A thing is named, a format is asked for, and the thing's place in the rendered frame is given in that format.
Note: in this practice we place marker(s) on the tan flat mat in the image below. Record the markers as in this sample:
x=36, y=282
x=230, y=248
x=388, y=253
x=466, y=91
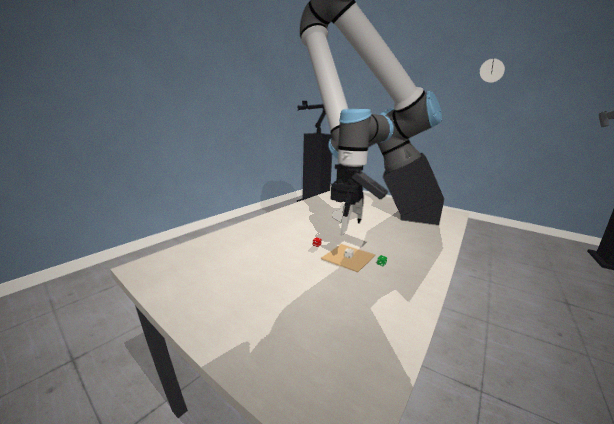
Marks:
x=356, y=263

